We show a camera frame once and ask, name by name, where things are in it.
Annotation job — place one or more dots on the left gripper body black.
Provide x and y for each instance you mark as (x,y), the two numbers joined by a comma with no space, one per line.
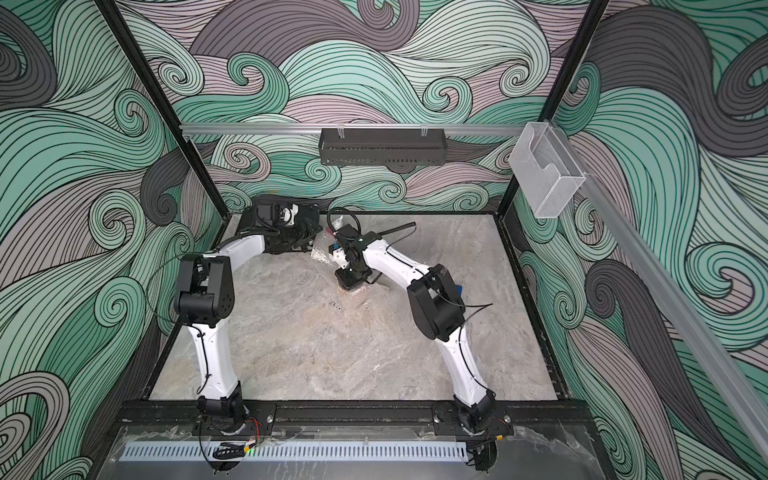
(293,236)

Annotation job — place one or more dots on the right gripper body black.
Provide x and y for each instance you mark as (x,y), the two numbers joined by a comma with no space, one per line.
(351,277)

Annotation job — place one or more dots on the orange ceramic mug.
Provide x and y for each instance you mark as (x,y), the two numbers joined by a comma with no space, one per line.
(351,286)

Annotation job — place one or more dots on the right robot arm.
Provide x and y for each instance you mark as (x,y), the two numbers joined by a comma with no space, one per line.
(437,309)

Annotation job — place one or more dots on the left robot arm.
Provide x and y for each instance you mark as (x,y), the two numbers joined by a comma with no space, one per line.
(205,297)

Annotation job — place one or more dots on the black hard case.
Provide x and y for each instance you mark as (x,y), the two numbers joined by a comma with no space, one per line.
(246,225)

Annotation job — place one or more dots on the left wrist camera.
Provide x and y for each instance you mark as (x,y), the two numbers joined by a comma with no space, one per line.
(288,214)

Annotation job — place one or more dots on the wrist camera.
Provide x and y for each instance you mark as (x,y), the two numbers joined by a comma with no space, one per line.
(339,257)
(288,214)

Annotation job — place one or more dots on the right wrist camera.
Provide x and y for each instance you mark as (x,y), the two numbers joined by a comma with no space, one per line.
(339,257)

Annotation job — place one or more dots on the black perforated wall shelf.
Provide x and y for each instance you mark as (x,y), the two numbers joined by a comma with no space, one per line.
(390,148)

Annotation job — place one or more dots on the aluminium wall rail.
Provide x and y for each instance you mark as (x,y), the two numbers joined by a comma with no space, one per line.
(275,128)

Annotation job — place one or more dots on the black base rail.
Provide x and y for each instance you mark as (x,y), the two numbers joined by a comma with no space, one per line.
(441,417)

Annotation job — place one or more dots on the clear acrylic wall bin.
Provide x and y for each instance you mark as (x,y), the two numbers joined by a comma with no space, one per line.
(545,166)

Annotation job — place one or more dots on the white slotted cable duct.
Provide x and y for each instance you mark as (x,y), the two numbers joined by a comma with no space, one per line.
(300,450)

